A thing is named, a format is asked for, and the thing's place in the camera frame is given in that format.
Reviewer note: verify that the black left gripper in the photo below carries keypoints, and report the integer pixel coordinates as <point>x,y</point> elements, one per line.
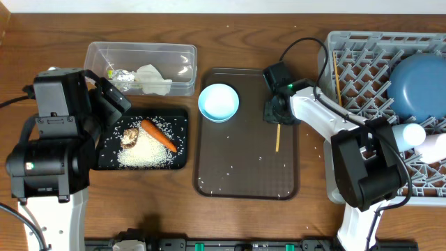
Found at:
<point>114,108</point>

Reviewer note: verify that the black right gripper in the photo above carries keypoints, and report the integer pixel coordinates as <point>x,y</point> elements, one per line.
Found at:
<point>270,114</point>

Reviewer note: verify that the yellow green snack wrapper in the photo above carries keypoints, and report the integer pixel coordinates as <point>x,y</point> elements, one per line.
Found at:
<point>122,79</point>

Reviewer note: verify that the brown mushroom piece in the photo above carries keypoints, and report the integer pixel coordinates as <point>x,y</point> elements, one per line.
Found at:
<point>129,138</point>

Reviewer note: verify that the white tissue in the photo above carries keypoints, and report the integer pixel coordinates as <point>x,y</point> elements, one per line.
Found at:
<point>151,81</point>

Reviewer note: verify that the light blue bowl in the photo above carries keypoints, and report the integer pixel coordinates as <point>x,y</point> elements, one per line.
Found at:
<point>218,102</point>

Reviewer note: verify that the orange carrot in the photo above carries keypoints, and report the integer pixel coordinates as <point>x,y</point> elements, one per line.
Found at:
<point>155,133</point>

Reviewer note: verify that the light blue cup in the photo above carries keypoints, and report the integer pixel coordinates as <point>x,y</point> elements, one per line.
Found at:
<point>408,135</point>

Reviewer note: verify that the dark blue plate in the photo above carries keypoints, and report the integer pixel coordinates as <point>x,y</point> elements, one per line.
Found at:
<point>418,87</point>

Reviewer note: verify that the pink cup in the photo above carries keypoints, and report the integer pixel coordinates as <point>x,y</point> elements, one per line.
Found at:
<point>433,149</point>

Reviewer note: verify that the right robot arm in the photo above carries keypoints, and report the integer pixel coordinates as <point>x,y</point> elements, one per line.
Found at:
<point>368,169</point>

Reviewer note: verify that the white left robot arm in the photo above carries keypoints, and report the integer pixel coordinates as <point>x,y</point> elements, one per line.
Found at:
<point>49,167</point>

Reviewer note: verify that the black waste tray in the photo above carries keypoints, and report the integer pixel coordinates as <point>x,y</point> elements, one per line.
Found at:
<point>177,139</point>

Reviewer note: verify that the grey dishwasher rack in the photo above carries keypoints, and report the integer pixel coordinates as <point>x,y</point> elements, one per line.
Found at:
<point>365,61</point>

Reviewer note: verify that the clear plastic bin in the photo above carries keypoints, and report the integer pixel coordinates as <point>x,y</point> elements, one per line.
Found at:
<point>177,62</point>

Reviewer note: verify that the brown serving tray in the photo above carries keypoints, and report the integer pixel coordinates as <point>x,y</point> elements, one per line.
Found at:
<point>237,158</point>

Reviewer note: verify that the spilled rice pile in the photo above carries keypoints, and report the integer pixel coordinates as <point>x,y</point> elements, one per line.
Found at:
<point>146,153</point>

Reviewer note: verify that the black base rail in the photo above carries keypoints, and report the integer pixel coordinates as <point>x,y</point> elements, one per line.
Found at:
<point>136,239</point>

